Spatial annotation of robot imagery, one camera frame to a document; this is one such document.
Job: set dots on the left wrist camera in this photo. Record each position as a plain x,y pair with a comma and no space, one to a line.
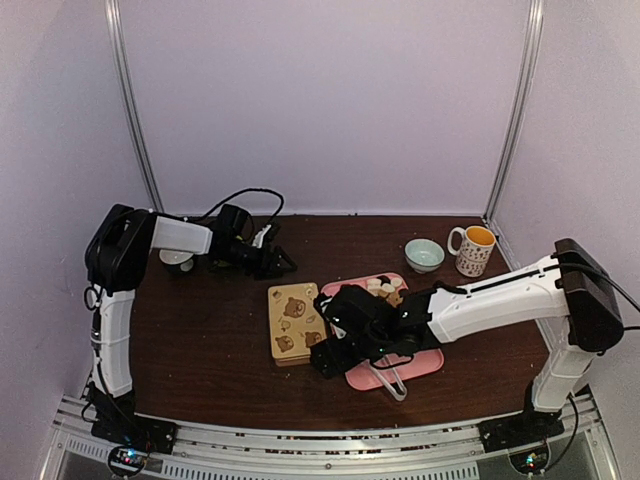
265,235

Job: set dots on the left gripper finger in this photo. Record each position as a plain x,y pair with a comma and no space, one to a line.
278,271
283,260

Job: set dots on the light blue bowl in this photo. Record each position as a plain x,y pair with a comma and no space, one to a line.
423,255

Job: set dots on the left aluminium frame post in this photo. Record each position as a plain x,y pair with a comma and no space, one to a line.
131,111

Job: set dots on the aluminium frame post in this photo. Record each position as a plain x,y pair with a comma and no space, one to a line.
529,59
131,111

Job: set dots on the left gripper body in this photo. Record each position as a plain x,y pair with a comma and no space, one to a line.
258,265

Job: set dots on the pink tray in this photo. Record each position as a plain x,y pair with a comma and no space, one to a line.
424,363

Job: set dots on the beige tin box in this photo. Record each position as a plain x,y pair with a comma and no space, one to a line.
293,361

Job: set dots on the front aluminium rail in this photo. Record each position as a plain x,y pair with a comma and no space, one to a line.
447,451

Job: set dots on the white mug yellow inside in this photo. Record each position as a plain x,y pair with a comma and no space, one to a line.
472,248

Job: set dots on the right aluminium frame post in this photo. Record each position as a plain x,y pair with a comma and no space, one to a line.
529,59

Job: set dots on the beige bear tin lid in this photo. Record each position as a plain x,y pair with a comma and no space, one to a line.
294,324

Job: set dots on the metal tongs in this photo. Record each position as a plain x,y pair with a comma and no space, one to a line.
390,379

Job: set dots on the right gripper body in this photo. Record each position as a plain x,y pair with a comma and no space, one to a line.
342,362

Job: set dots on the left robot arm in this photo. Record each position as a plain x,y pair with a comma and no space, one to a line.
116,260

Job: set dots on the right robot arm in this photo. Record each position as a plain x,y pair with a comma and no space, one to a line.
569,285

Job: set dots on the small white black bowl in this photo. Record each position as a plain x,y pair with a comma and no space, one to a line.
176,262

